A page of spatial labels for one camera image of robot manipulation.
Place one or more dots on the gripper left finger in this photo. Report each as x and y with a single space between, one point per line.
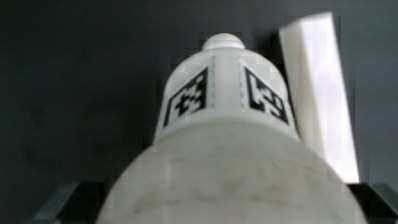
74 204

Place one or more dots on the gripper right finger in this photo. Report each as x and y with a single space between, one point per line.
377 198

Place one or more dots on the white lamp bulb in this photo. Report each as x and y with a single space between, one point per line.
228 172

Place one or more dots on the white right border wall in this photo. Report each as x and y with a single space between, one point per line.
319 94

